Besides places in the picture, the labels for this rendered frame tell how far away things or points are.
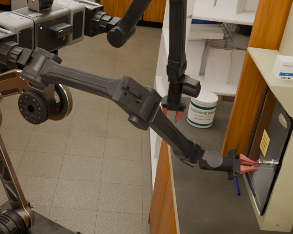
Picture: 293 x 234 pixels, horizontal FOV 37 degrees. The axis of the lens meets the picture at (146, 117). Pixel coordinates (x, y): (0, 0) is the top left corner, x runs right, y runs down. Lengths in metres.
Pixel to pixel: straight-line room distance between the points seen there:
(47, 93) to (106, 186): 1.56
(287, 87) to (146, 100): 0.43
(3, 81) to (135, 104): 0.98
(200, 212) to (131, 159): 1.88
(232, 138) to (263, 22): 0.50
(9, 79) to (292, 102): 1.20
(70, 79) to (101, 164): 2.18
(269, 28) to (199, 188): 0.67
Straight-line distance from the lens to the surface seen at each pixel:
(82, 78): 1.27
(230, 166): 1.56
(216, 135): 2.16
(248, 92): 1.78
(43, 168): 3.37
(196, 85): 1.75
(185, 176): 1.84
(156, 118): 1.26
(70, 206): 3.04
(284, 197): 1.61
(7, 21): 1.56
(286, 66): 1.40
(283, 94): 1.38
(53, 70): 1.35
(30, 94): 1.79
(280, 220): 1.68
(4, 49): 1.46
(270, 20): 1.68
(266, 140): 1.64
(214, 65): 2.71
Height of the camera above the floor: 2.03
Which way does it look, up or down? 29 degrees down
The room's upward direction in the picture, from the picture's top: 8 degrees clockwise
